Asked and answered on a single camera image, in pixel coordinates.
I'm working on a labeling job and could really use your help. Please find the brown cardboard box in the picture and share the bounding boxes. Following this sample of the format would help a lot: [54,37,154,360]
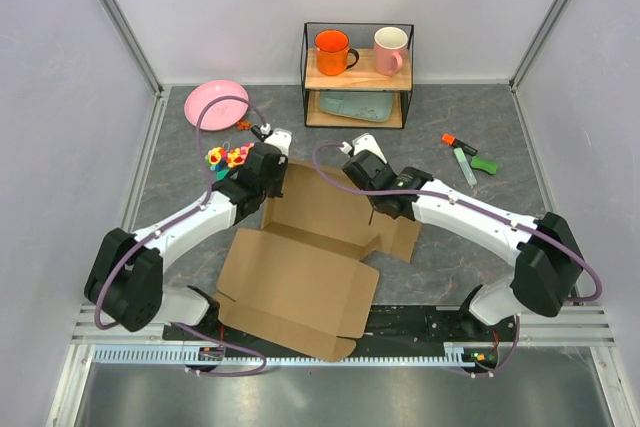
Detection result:
[214,160,421,362]

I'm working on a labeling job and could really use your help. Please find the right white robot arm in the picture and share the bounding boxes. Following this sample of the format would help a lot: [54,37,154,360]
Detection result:
[343,151,582,341]

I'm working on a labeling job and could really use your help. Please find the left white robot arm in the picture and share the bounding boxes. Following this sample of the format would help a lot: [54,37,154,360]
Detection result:
[84,132,291,340]

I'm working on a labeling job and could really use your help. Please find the pink petal flower plush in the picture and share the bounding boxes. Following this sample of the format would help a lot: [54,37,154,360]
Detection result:
[240,143,254,155]

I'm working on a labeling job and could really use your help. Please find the middle orange flower plush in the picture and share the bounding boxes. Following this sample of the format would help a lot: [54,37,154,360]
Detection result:
[226,147,248,169]

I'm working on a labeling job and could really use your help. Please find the teal green eraser block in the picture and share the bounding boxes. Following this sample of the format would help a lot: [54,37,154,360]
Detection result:
[216,169,229,181]

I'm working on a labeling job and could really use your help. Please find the left rainbow flower plush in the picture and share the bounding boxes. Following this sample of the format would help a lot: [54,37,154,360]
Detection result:
[205,147,228,172]

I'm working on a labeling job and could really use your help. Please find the small orange bow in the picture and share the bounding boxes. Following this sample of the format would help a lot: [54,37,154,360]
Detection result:
[236,120,251,130]

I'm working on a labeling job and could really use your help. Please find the teal divided tray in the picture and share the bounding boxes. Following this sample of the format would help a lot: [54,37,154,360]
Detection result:
[318,91,394,123]

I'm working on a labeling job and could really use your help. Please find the pink round plate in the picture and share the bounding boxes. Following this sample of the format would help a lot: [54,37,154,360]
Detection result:
[184,80,249,131]

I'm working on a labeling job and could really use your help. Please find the orange black highlighter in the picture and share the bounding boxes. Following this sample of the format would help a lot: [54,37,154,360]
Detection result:
[441,133,478,156]

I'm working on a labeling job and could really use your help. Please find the light green highlighter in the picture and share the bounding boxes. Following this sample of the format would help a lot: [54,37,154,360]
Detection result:
[453,147,477,187]

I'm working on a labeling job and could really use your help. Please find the orange enamel mug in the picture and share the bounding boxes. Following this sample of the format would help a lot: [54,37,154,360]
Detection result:
[314,29,360,76]

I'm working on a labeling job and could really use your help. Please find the pink ceramic mug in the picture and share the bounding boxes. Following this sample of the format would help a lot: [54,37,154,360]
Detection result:
[374,26,409,76]

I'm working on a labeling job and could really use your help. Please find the black wire wooden shelf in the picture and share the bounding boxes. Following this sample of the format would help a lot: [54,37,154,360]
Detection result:
[300,21,415,129]

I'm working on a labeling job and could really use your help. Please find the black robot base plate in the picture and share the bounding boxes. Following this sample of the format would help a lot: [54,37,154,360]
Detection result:
[162,301,521,348]

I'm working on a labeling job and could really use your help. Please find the slotted cable duct rail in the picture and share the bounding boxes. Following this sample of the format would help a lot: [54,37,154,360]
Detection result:
[92,341,501,367]

